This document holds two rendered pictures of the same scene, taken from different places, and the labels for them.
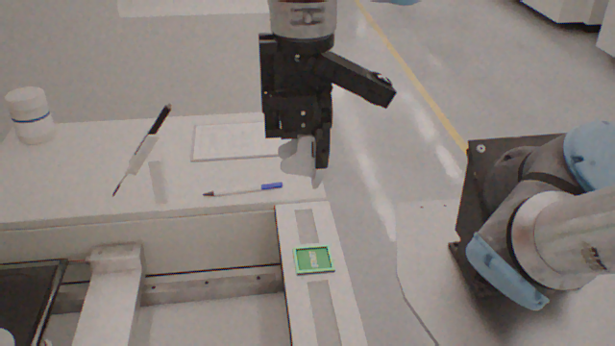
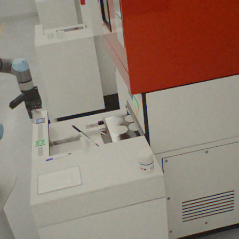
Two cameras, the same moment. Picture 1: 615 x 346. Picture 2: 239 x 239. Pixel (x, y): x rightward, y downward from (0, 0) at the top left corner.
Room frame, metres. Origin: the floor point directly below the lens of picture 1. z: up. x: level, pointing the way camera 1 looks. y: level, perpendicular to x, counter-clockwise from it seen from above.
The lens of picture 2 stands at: (2.25, 0.44, 2.01)
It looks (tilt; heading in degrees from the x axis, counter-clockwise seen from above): 30 degrees down; 179
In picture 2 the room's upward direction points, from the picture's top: 8 degrees counter-clockwise
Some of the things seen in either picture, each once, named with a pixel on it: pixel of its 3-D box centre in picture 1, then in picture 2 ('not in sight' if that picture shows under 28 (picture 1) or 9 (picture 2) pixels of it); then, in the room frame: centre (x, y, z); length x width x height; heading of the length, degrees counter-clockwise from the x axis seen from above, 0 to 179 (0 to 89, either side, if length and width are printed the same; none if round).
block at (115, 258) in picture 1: (117, 257); not in sight; (0.68, 0.32, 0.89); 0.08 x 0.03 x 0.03; 97
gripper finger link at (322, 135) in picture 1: (320, 135); not in sight; (0.58, -0.01, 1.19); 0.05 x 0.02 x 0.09; 7
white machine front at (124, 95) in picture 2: not in sight; (128, 95); (0.27, 0.54, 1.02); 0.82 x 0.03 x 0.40; 7
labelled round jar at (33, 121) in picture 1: (31, 115); (145, 161); (0.97, 0.55, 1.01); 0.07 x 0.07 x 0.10
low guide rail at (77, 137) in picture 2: not in sight; (92, 134); (0.38, 0.27, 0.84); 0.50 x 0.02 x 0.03; 97
